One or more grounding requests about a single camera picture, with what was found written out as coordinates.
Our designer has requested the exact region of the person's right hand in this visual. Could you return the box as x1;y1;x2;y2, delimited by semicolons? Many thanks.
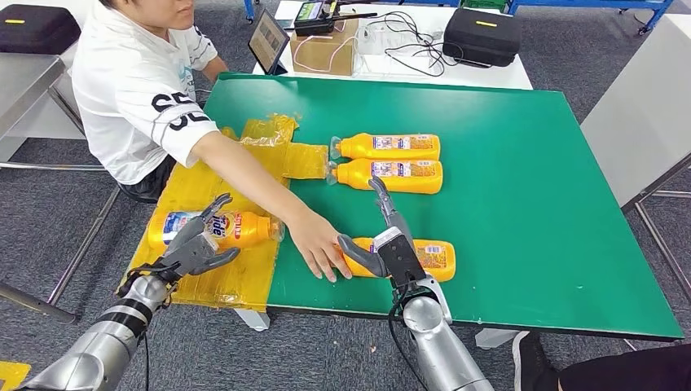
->
286;207;353;283

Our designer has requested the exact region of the light grey table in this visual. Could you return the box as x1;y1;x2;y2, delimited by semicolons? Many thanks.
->
580;13;691;303

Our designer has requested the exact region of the clear plastic container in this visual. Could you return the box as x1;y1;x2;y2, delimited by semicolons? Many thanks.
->
356;22;391;57

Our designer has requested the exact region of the black tablet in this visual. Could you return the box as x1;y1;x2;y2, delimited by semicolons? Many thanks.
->
247;7;291;77

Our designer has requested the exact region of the white table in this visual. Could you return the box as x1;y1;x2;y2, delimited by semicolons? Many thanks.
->
252;0;535;91

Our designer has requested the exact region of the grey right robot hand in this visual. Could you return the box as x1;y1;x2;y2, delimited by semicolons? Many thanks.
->
337;175;416;279

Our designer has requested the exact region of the white cable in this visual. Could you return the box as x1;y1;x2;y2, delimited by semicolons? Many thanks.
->
293;21;362;74

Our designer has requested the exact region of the white table foot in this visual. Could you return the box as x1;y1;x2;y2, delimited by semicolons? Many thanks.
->
233;307;271;333
474;327;519;350

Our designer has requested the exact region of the grey metal table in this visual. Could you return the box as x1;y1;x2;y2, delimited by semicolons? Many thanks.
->
0;51;121;325

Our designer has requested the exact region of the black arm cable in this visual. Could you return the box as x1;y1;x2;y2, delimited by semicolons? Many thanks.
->
387;286;416;391
140;329;152;391

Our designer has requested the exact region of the person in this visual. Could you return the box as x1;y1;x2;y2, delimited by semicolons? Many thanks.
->
71;0;353;283
511;332;691;391

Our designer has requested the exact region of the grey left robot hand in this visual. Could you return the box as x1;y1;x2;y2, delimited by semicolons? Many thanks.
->
161;193;241;276

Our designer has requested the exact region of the brown cardboard box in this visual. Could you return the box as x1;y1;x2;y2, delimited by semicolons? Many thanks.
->
289;19;360;77

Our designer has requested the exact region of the black carrying case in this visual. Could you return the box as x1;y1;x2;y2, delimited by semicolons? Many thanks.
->
0;4;82;56
442;7;523;68

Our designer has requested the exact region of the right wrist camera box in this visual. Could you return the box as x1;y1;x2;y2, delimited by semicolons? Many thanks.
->
372;226;429;291

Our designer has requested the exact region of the orange detergent bottle clear cap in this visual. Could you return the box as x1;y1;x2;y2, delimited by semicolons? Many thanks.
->
147;209;285;250
337;237;457;283
326;157;444;196
329;133;442;161

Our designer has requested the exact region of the yellow taped cardboard mat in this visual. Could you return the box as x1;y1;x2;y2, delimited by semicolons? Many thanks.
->
119;113;330;313

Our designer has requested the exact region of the black handheld controller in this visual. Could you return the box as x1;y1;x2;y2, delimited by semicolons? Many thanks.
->
293;0;379;37

